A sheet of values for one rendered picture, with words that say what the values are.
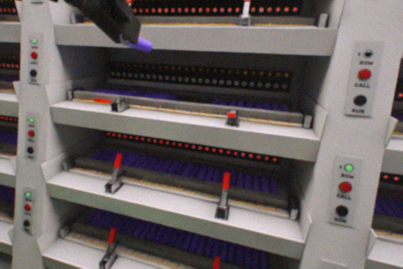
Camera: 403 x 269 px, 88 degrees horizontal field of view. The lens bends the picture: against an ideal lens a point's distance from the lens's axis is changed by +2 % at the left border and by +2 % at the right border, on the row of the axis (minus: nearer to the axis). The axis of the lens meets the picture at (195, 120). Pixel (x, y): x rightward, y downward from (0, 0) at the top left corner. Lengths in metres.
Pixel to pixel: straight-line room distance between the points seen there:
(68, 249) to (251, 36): 0.69
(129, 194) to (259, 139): 0.33
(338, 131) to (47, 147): 0.64
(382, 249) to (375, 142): 0.20
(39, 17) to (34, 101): 0.20
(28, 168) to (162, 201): 0.37
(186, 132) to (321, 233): 0.31
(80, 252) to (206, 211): 0.37
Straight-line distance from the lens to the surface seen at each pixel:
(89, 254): 0.70
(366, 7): 0.48
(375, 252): 0.54
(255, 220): 0.49
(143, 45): 0.33
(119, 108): 0.50
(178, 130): 0.44
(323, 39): 0.45
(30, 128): 0.67
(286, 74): 0.58
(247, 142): 0.42
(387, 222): 0.59
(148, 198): 0.52
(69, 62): 0.66
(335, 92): 0.44
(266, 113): 0.46
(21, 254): 0.80
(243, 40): 0.44
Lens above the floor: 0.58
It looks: 4 degrees down
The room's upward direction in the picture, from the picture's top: 6 degrees clockwise
